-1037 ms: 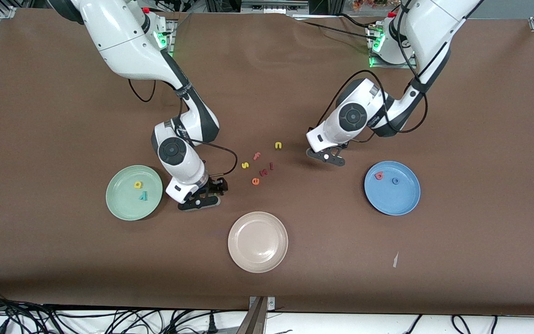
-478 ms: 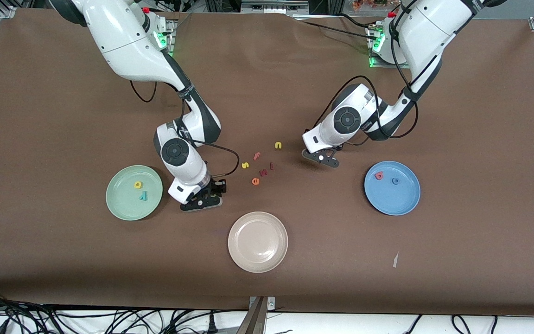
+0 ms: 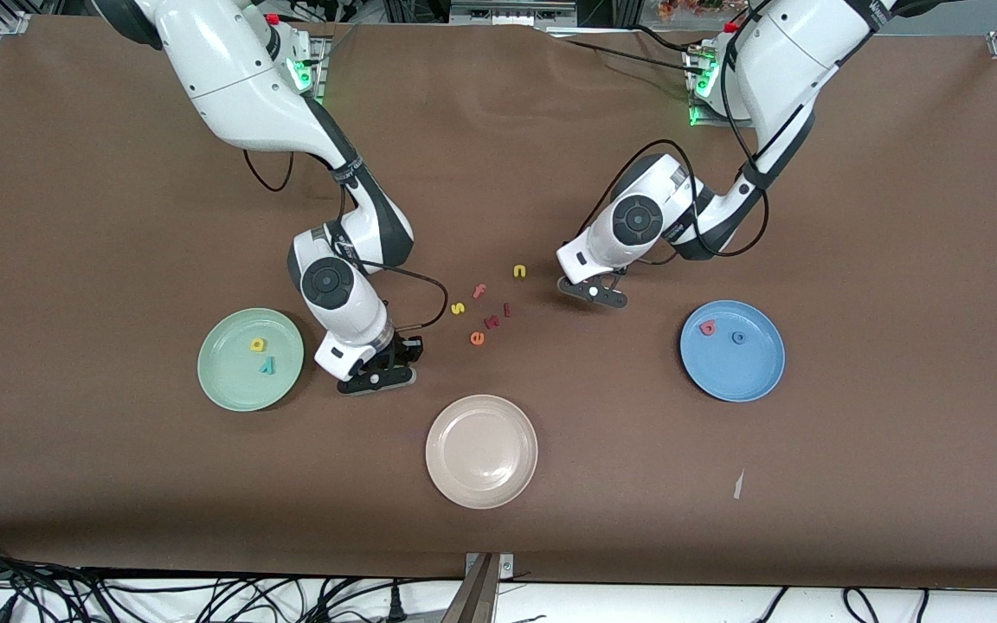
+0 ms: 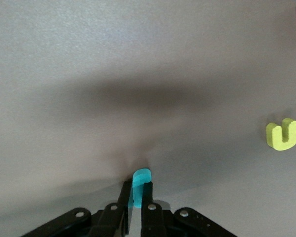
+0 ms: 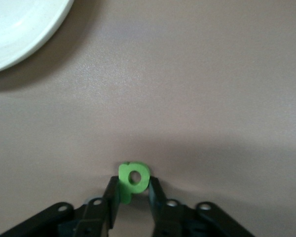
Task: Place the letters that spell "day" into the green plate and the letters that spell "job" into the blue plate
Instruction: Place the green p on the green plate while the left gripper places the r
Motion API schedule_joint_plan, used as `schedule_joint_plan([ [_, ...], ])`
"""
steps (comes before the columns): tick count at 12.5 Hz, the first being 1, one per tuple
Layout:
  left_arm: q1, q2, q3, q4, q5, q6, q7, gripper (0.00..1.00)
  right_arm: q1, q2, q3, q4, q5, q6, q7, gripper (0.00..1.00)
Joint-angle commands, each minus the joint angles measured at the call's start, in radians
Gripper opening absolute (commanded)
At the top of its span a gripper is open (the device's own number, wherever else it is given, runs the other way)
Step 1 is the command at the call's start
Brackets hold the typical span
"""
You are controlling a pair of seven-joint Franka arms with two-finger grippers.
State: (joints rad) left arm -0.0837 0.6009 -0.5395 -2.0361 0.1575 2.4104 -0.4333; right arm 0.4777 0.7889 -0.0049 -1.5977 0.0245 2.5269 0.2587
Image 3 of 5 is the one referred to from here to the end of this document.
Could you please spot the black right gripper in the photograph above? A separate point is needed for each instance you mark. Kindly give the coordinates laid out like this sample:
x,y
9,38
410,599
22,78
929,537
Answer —
x,y
397,350

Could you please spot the teal foam letter y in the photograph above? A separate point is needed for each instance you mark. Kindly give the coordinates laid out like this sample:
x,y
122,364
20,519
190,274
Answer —
x,y
268,367

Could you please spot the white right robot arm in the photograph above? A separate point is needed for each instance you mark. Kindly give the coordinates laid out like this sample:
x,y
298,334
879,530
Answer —
x,y
230,78

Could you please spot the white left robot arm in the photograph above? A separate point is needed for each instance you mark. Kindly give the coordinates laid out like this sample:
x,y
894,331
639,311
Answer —
x,y
784,61

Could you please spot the dark red foam letter n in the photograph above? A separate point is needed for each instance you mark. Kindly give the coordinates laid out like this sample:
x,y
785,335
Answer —
x,y
488,323

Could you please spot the beige round plate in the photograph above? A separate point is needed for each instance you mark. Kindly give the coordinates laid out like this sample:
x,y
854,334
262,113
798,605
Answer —
x,y
481,450

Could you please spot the pale green round plate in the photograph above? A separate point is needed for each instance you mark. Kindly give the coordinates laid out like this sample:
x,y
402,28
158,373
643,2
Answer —
x,y
230,381

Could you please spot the brown table cover sheet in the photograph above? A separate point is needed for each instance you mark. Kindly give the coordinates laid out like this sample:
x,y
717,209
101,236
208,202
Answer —
x,y
498,173

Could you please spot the blue round plate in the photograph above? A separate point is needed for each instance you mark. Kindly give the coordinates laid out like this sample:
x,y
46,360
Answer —
x,y
732,372

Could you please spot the grey metal equipment box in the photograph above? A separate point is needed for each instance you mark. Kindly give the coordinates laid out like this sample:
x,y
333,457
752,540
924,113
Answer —
x,y
507,10

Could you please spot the small white paper scrap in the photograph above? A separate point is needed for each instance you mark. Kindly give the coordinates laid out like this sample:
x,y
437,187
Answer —
x,y
738,486

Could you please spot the metal bracket at table edge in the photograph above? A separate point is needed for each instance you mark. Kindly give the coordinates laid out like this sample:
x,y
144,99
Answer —
x,y
481,597

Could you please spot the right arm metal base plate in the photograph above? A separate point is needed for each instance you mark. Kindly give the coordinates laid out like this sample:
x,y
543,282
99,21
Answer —
x,y
319,65

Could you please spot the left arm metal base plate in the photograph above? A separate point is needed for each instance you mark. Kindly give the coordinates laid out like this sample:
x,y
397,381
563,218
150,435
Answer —
x,y
694,65

